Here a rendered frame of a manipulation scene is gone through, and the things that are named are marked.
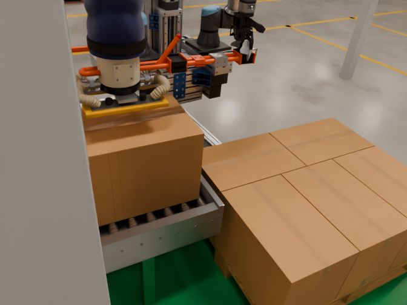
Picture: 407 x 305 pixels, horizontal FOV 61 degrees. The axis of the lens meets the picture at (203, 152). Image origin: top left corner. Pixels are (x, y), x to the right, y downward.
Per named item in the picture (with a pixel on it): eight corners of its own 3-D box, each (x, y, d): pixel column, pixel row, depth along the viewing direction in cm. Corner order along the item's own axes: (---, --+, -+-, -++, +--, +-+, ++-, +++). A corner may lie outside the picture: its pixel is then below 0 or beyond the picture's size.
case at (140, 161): (77, 233, 154) (62, 161, 131) (64, 178, 183) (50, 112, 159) (199, 198, 177) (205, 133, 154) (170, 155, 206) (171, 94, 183)
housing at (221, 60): (214, 68, 159) (215, 58, 156) (208, 62, 163) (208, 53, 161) (228, 66, 161) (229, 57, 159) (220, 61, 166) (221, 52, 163)
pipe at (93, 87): (84, 108, 133) (82, 95, 129) (74, 81, 150) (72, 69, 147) (168, 97, 146) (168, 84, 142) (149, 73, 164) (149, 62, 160)
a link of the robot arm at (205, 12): (200, 24, 224) (201, 2, 217) (220, 26, 225) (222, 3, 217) (200, 29, 215) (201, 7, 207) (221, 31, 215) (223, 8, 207)
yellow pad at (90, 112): (86, 119, 133) (85, 108, 130) (82, 107, 140) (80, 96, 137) (169, 106, 146) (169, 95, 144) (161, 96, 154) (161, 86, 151)
